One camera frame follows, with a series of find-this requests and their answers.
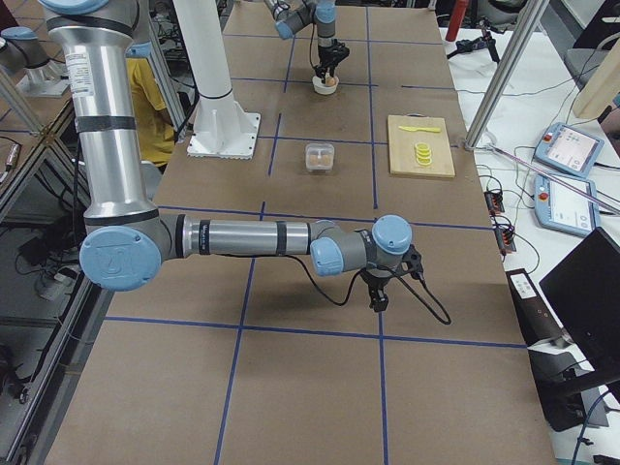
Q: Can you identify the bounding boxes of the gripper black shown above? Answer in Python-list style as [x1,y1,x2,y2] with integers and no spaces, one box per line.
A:
[315,43,340,83]
[360,263,405,311]

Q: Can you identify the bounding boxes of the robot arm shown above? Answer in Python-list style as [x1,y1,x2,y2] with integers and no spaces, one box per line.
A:
[264,1,350,95]
[39,1,423,312]

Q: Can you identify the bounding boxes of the clear plastic egg box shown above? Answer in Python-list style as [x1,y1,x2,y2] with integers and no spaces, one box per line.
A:
[304,142,335,172]

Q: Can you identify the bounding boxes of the black brown box device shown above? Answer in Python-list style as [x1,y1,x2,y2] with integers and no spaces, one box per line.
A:
[506,268,569,349]

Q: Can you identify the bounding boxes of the white bowl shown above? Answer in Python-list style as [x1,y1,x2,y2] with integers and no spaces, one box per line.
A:
[312,76,339,96]

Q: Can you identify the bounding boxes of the yellow plastic knife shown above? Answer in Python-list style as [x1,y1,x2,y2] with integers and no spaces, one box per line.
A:
[398,126,442,134]

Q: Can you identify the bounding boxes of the wooden cutting board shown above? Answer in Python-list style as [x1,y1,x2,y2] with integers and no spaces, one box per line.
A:
[387,115,455,178]

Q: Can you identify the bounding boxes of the yellow lemon slices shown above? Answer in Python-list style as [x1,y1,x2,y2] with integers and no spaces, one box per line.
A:
[414,142,432,167]

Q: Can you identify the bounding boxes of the black tripod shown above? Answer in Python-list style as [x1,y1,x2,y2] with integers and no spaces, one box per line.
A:
[447,17,501,64]

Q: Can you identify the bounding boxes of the person in yellow shirt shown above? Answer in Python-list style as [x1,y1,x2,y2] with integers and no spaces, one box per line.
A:
[127,58,176,172]

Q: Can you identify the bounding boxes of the teach pendant near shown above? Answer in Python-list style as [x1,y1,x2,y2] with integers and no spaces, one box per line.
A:
[534,174,601,237]

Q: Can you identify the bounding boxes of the teach pendant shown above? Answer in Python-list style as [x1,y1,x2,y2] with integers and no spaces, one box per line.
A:
[534,122,605,178]
[534,174,601,237]

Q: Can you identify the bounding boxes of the black laptop monitor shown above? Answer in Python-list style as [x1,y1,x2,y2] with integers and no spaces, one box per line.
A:
[540,227,619,369]

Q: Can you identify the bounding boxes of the teach pendant far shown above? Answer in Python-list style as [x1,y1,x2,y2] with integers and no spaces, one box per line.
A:
[534,122,605,178]

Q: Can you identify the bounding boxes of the grey office chair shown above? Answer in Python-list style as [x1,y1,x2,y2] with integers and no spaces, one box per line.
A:
[564,1,619,89]

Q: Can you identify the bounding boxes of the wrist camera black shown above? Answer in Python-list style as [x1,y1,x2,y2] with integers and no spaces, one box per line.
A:
[402,244,424,282]
[334,42,350,65]

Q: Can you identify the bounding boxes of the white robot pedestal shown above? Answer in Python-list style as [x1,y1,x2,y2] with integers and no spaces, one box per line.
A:
[173,0,261,160]

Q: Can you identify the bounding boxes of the aluminium frame post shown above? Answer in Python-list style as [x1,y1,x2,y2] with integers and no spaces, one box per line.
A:
[464,0,549,151]

